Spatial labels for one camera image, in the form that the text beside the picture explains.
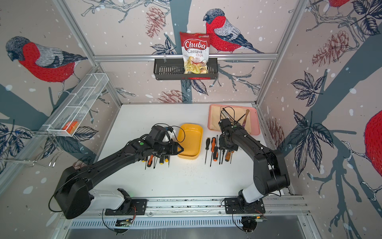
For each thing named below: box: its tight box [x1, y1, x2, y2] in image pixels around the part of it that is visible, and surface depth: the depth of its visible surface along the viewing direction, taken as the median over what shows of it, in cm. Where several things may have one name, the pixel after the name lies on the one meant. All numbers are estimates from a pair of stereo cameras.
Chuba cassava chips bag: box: [179, 31, 211, 75], surface depth 85 cm
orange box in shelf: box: [62, 120, 78, 134], surface depth 67 cm
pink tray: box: [207, 104, 261, 136], surface depth 113 cm
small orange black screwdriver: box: [212, 146, 219, 162], surface depth 92 cm
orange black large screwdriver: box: [209, 136, 217, 167], surface depth 97 cm
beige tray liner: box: [209, 105, 252, 134], surface depth 113 cm
